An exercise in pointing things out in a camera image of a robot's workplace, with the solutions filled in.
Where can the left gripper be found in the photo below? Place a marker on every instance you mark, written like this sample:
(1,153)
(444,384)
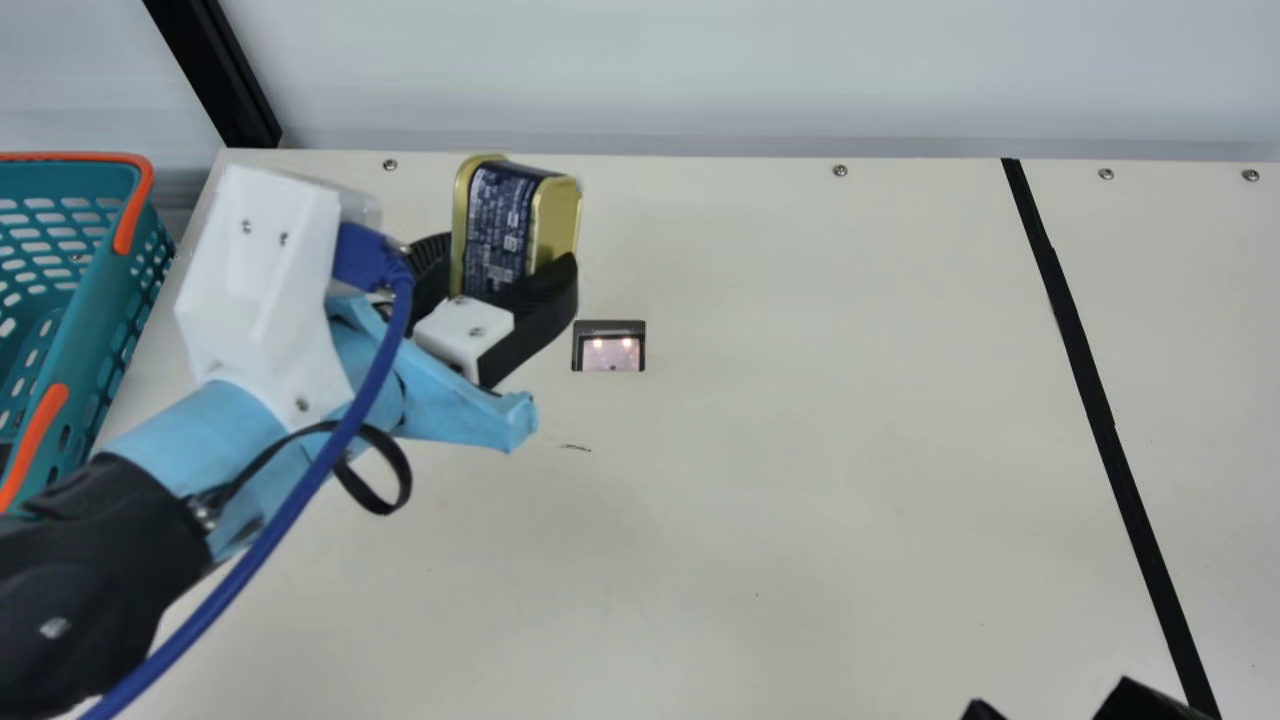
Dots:
(450,410)

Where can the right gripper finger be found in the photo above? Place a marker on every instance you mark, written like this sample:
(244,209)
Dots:
(985,712)
(1135,705)

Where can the rectangular tin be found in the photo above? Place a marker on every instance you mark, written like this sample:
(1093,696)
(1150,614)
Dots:
(505,225)

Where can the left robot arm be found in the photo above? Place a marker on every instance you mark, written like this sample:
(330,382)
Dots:
(90,580)

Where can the teal shopping basket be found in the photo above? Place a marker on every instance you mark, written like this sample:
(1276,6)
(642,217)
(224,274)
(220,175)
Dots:
(70,280)

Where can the black strip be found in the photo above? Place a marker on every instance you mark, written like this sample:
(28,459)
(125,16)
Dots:
(1090,400)

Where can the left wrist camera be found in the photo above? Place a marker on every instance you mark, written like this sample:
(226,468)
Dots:
(260,290)

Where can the black post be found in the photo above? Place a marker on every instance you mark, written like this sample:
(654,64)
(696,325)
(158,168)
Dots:
(225,80)

